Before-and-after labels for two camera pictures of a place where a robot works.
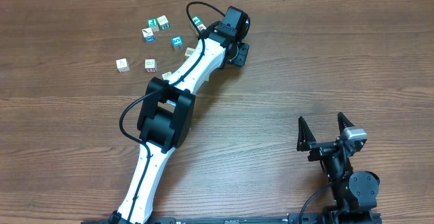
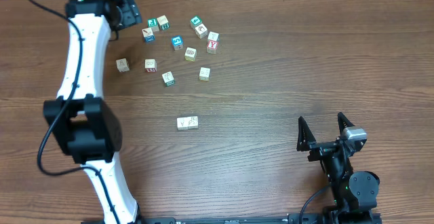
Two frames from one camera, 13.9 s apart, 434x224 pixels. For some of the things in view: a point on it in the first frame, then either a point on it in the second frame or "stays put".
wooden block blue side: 148,34 stays put
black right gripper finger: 343,123 stays put
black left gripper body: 240,55 to 131,13
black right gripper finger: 306,137 stays put
